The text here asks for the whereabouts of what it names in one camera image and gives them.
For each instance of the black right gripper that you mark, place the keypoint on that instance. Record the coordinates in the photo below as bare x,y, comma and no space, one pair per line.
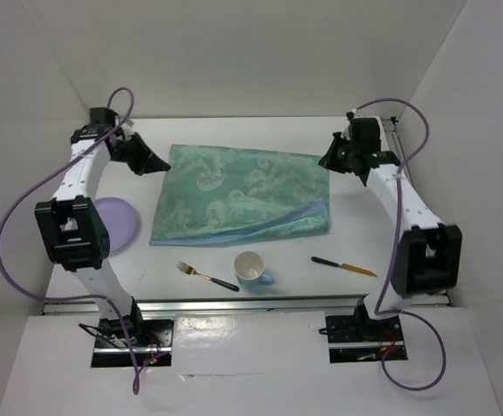
329,161

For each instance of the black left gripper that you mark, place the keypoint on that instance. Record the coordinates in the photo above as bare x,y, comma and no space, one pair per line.
144,157

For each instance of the teal green cloth napkin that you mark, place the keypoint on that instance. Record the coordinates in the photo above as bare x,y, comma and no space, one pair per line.
219,196

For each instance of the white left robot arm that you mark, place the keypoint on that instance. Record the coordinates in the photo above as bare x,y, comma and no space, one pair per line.
73,233

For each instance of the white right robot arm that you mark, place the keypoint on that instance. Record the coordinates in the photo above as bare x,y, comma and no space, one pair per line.
369,304

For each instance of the lavender plastic plate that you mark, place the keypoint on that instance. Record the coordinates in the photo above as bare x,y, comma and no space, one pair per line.
121,220

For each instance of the light blue ceramic mug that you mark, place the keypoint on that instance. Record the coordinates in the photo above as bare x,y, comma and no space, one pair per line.
250,271

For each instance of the aluminium right frame rail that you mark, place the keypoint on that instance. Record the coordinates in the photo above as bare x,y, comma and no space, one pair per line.
399,138

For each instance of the aluminium frame rail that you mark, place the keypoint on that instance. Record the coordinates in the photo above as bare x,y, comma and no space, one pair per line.
399,138
237,305

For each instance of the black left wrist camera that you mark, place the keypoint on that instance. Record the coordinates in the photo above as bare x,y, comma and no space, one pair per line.
102,116

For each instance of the gold fork dark handle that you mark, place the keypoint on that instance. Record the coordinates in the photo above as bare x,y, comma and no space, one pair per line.
191,271

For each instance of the gold knife dark handle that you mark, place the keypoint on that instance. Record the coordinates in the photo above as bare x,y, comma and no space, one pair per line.
343,266

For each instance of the aluminium front frame rail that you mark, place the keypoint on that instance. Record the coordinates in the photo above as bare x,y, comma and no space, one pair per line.
237,305

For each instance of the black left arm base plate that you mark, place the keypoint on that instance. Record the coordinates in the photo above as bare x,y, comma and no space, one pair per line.
153,347

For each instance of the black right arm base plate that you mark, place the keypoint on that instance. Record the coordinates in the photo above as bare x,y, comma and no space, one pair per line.
350,344

